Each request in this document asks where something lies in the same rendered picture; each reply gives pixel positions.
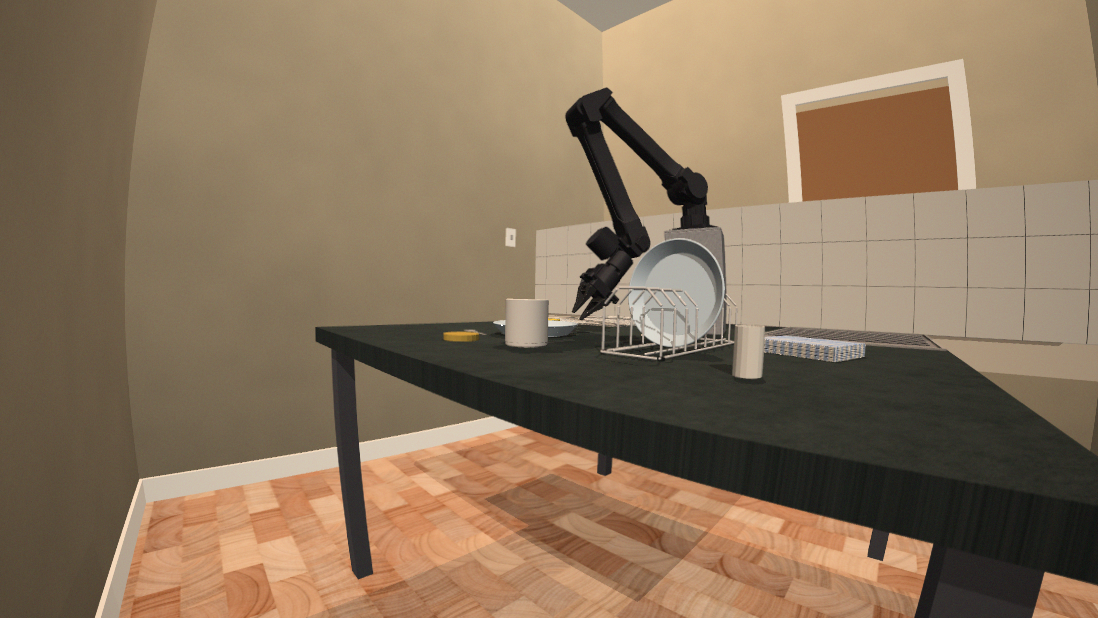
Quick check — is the white round plate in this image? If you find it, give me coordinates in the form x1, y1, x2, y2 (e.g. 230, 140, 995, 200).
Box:
493, 321, 578, 337
628, 238, 725, 348

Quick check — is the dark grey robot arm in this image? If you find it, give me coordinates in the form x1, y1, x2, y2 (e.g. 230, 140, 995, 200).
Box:
565, 87, 718, 277

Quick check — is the orange round disc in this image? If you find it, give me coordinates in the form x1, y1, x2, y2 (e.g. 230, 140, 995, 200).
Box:
444, 332, 479, 342

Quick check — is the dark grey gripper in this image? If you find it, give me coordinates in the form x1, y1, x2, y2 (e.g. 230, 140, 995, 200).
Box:
572, 263, 621, 321

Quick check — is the beige tiled wall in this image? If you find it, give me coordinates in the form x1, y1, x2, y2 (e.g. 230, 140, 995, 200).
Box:
535, 180, 1098, 381

